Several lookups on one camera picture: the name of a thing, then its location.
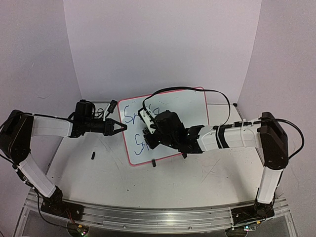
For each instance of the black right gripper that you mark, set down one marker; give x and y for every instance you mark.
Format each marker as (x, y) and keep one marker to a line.
(151, 144)

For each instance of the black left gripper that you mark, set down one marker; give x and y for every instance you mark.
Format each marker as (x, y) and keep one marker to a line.
(109, 127)

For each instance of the pink framed whiteboard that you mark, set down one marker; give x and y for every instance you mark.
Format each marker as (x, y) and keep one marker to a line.
(190, 106)

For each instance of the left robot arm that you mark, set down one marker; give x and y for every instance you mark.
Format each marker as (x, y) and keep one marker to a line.
(20, 127)

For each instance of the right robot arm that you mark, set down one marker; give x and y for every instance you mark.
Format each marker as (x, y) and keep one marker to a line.
(265, 133)

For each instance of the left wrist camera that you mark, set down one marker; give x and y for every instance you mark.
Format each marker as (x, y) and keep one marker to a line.
(110, 109)

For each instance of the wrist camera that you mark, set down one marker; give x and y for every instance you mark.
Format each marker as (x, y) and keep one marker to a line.
(147, 116)
(110, 109)

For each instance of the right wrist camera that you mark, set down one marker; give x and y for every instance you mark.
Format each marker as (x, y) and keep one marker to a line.
(147, 116)

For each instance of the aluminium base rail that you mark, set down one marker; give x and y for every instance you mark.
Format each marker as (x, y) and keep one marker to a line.
(166, 221)

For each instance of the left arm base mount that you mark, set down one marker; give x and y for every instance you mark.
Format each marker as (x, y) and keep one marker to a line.
(55, 205)

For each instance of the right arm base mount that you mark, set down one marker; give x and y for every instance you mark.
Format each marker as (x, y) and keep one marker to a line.
(252, 213)

